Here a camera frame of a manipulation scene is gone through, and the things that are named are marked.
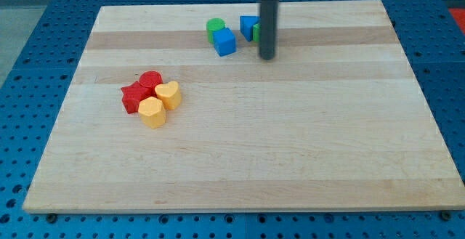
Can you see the blue cube block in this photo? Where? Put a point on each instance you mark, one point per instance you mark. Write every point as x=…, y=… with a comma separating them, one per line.
x=224, y=42

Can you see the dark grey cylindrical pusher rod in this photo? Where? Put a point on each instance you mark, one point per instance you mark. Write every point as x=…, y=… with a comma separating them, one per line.
x=268, y=13

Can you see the red star block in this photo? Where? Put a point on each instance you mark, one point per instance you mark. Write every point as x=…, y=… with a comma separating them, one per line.
x=132, y=96

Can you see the green cylinder block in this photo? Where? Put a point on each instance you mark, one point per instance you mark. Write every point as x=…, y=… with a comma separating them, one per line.
x=213, y=25

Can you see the green block behind rod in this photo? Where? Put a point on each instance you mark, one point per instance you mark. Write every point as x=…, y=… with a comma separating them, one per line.
x=256, y=32

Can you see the red cylinder block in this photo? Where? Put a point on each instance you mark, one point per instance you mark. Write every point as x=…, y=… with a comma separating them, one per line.
x=150, y=79

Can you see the light wooden board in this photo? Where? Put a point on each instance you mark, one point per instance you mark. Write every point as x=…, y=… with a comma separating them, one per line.
x=335, y=122

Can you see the blue triangle block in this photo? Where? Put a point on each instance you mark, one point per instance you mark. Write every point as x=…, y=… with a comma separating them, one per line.
x=246, y=25

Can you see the yellow hexagon block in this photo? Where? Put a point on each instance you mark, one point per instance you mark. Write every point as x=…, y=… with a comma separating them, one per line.
x=152, y=112

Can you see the yellow heart block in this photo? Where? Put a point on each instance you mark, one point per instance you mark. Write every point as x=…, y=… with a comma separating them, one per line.
x=169, y=94

